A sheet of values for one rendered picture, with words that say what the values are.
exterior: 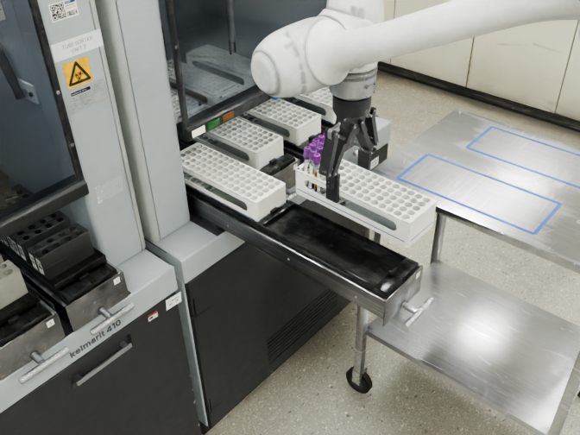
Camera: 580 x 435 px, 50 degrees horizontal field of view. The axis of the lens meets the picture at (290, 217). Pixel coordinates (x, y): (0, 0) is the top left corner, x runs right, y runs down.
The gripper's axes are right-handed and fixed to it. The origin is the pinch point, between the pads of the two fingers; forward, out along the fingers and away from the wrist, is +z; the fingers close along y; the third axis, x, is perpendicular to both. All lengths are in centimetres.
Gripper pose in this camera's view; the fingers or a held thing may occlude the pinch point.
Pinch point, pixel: (348, 180)
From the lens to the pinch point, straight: 133.7
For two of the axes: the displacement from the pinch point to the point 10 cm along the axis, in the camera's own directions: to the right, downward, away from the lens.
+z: 0.2, 8.0, 6.0
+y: 6.7, -4.6, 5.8
